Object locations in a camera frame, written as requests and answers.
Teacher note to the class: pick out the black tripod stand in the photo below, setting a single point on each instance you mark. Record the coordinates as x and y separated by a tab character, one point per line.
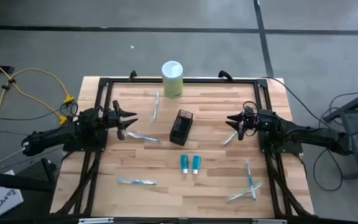
11	183

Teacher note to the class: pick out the silver metal bracket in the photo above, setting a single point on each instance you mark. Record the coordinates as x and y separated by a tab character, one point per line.
95	221
269	221

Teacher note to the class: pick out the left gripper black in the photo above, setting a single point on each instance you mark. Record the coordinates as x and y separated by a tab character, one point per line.
112	118

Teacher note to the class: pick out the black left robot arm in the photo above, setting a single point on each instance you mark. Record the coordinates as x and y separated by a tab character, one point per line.
57	137

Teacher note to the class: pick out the blue toothbrush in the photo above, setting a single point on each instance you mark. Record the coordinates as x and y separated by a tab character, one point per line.
250	179
137	182
143	137

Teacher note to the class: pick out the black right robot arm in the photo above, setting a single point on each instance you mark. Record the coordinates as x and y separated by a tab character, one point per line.
315	137

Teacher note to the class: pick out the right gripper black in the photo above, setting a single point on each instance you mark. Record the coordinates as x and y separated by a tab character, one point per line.
252	121

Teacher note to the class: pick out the black aluminium table frame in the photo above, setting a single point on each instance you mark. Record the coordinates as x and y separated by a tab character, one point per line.
135	80

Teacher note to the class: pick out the green canister with white lid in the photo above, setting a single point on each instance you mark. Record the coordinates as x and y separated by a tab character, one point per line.
172	84

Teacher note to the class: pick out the teal toothpaste tube white cap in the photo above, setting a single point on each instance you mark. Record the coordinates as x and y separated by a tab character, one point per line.
184	163
196	164

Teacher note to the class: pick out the black metal stand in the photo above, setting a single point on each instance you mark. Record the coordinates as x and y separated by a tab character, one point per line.
348	105

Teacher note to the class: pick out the green toothbrush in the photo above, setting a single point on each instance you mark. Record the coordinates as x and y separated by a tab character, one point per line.
228	139
244	193

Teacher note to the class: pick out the white toothbrush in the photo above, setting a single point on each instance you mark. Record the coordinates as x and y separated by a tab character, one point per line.
156	105

